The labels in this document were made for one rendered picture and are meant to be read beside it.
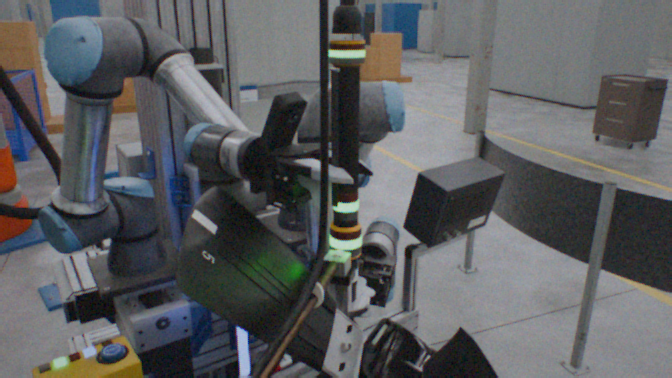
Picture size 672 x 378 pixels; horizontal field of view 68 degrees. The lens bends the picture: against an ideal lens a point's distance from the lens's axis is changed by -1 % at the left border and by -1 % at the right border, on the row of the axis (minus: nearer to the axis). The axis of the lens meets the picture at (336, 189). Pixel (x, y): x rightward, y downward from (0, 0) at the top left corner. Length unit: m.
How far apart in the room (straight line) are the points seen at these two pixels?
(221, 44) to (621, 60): 9.89
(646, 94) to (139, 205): 6.78
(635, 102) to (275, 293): 7.02
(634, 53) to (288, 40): 9.12
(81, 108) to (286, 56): 1.75
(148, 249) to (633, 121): 6.75
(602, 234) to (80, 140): 2.11
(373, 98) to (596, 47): 9.42
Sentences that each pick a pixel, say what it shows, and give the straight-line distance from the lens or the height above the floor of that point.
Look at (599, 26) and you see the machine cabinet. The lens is 10.40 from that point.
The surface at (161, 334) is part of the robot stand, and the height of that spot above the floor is 0.94.
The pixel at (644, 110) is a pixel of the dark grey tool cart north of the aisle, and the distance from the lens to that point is 7.50.
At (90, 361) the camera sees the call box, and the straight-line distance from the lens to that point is 1.03.
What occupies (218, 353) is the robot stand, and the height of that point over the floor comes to 0.73.
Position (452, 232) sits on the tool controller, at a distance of 1.43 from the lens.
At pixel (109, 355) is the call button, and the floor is 1.08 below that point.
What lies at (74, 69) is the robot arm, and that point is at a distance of 1.01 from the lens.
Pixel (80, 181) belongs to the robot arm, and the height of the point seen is 1.33.
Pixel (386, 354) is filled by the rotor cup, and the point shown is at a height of 1.24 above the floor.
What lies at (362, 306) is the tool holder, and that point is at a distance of 0.71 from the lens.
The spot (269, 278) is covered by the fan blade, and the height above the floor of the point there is 1.36.
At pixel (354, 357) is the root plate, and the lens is 0.68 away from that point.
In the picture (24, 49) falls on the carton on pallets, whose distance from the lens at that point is 8.54.
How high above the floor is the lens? 1.65
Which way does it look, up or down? 19 degrees down
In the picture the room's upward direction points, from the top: straight up
